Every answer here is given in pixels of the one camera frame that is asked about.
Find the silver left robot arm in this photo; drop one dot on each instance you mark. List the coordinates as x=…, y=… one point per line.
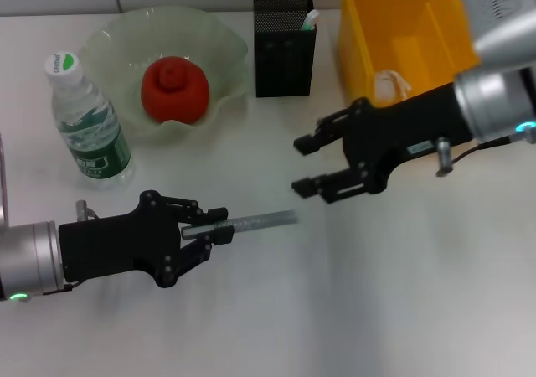
x=29, y=259

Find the black mesh pen holder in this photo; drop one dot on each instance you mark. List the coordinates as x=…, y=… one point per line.
x=285, y=58

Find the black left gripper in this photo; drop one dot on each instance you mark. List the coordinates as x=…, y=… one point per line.
x=117, y=247

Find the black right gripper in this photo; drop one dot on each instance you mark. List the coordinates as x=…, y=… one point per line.
x=419, y=125

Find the clear green-label water bottle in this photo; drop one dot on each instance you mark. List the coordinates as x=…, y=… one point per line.
x=88, y=134

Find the yellow plastic bin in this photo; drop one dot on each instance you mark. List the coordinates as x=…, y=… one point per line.
x=364, y=37

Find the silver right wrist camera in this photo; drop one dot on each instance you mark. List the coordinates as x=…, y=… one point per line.
x=494, y=0

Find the white paper ball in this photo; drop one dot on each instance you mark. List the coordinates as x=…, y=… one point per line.
x=385, y=86

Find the grey glitter pen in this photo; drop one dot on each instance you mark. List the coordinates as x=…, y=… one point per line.
x=259, y=222

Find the green glass fruit plate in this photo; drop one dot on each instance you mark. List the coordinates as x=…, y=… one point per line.
x=117, y=58

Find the red-orange toy orange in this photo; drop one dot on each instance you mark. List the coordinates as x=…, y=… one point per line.
x=176, y=92

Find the mint green utility knife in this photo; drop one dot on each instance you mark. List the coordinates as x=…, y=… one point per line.
x=310, y=21

